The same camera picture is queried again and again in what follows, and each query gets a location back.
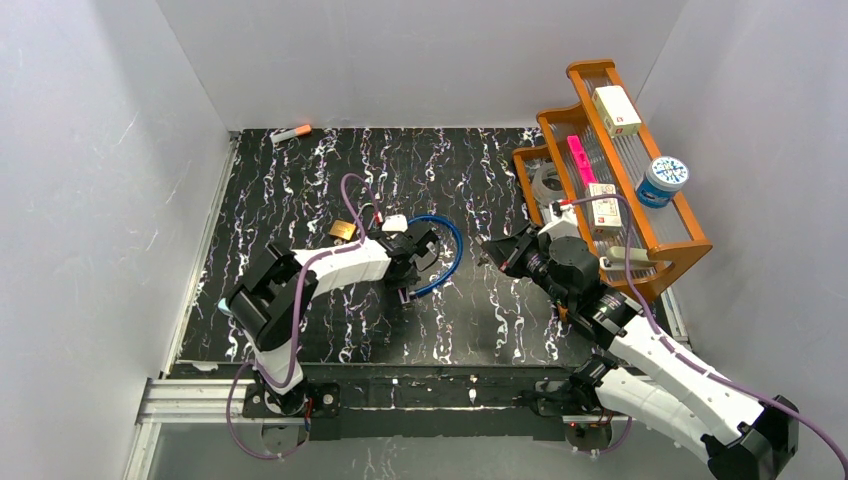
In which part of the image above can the blue cable lock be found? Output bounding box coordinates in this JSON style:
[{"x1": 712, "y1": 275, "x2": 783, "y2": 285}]
[{"x1": 397, "y1": 214, "x2": 464, "y2": 307}]

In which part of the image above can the brass padlock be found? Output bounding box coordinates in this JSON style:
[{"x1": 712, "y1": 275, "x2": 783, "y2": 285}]
[{"x1": 329, "y1": 220, "x2": 358, "y2": 242}]

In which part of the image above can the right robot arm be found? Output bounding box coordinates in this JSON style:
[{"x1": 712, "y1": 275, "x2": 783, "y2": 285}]
[{"x1": 480, "y1": 225, "x2": 799, "y2": 479}]

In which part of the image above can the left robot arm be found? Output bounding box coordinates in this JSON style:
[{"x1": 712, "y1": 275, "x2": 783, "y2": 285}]
[{"x1": 218, "y1": 224, "x2": 440, "y2": 396}]

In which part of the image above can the beige stapler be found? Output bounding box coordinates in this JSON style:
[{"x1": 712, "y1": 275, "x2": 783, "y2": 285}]
[{"x1": 600, "y1": 246, "x2": 657, "y2": 271}]

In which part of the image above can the white small box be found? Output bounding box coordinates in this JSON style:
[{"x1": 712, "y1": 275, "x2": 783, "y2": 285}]
[{"x1": 586, "y1": 182, "x2": 623, "y2": 236}]

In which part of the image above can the clear tape roll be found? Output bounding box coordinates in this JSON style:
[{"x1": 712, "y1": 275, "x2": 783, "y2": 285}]
[{"x1": 531, "y1": 162, "x2": 566, "y2": 206}]

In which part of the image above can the pink highlighter pen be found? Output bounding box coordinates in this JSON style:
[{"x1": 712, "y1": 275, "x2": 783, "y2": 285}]
[{"x1": 566, "y1": 135, "x2": 597, "y2": 188}]

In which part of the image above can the orange tiered rack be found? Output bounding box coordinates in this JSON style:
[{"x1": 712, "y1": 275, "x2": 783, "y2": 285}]
[{"x1": 512, "y1": 59, "x2": 713, "y2": 302}]

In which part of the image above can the orange capped marker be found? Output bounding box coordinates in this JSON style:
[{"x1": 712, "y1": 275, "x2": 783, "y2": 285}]
[{"x1": 270, "y1": 124, "x2": 312, "y2": 145}]

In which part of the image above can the blue white round jar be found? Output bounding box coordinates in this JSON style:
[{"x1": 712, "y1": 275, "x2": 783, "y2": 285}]
[{"x1": 636, "y1": 156, "x2": 690, "y2": 209}]

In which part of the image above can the white box upper shelf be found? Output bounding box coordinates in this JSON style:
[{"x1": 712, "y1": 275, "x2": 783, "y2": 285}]
[{"x1": 592, "y1": 85, "x2": 642, "y2": 138}]

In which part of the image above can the light blue eraser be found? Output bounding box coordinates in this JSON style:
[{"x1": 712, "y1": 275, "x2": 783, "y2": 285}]
[{"x1": 217, "y1": 299, "x2": 232, "y2": 317}]

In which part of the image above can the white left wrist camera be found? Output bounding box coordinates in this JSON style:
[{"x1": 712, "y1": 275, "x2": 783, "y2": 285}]
[{"x1": 380, "y1": 214, "x2": 409, "y2": 234}]

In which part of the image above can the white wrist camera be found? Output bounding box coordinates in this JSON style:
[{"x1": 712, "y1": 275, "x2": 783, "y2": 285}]
[
  {"x1": 539, "y1": 200, "x2": 581, "y2": 243},
  {"x1": 380, "y1": 214, "x2": 409, "y2": 234}
]

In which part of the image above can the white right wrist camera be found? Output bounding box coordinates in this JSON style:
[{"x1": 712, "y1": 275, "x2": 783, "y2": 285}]
[{"x1": 539, "y1": 200, "x2": 581, "y2": 243}]

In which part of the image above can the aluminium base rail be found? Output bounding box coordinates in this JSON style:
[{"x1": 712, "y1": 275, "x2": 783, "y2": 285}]
[{"x1": 129, "y1": 128, "x2": 709, "y2": 479}]

